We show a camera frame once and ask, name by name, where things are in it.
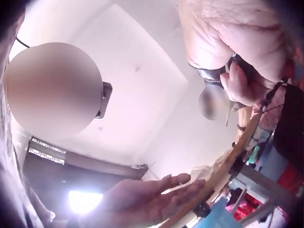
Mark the person's right hand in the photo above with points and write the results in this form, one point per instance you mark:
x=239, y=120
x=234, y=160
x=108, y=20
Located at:
x=213, y=28

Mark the person's left hand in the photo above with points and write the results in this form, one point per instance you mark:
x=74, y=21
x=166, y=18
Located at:
x=133, y=204

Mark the person's left fingers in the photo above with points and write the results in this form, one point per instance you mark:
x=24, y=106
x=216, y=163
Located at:
x=180, y=190

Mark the person's right fingers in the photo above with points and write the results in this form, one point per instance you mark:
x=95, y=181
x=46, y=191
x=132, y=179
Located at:
x=237, y=83

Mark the blue fabric piece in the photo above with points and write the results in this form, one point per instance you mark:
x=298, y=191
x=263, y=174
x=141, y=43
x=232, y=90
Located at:
x=220, y=213

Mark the wooden embroidery hoop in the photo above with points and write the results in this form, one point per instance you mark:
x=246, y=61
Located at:
x=228, y=163

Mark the black cloth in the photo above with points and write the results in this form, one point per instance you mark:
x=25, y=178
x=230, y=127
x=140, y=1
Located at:
x=289, y=123

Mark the red pink cloth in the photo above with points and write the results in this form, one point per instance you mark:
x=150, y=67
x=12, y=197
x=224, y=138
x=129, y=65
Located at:
x=249, y=206

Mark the dark window with lattice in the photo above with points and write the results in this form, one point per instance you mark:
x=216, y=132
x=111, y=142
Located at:
x=71, y=171

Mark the person's body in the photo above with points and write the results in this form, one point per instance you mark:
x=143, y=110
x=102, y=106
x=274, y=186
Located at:
x=11, y=142

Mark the grey metal frame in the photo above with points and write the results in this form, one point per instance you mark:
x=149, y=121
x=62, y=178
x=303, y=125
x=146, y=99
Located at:
x=258, y=180

